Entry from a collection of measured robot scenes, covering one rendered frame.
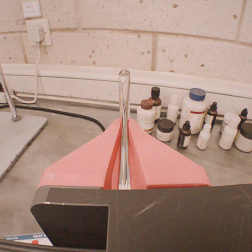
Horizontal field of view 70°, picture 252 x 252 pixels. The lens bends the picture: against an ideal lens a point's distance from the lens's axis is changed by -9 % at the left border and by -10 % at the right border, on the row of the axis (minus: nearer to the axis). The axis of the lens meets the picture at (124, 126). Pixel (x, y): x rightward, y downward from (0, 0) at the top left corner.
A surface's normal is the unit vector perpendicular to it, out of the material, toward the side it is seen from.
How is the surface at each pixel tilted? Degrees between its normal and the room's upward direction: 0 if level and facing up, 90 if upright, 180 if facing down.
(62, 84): 90
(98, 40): 90
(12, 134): 0
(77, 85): 90
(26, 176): 0
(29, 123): 0
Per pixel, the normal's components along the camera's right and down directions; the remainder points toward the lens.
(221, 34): -0.22, 0.60
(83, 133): 0.00, -0.79
